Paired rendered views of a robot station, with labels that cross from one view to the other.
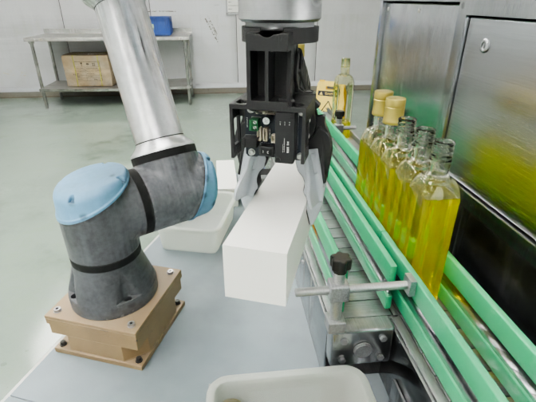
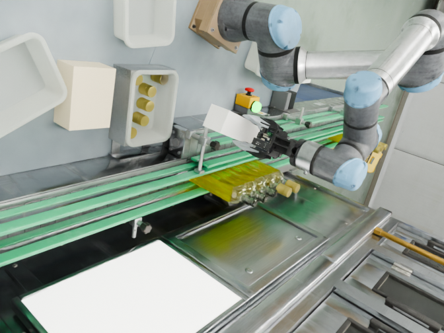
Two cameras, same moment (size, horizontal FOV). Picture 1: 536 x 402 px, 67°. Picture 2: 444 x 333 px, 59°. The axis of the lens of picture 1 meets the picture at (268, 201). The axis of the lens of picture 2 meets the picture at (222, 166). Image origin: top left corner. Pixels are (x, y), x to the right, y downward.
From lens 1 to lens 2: 0.63 m
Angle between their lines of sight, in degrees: 19
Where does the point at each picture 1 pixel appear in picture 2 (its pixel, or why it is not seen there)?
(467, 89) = (283, 226)
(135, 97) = (330, 61)
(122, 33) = (366, 64)
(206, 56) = not seen: outside the picture
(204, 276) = (230, 59)
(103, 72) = not seen: outside the picture
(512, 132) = (253, 233)
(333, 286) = (205, 139)
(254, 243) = (226, 121)
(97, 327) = (215, 10)
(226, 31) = not seen: outside the picture
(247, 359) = (181, 82)
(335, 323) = (190, 134)
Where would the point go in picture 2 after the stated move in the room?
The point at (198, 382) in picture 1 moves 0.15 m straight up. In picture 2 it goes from (176, 57) to (211, 68)
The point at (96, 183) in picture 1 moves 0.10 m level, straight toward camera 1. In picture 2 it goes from (285, 35) to (265, 44)
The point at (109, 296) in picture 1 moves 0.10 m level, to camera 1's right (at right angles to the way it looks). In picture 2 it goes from (229, 21) to (221, 54)
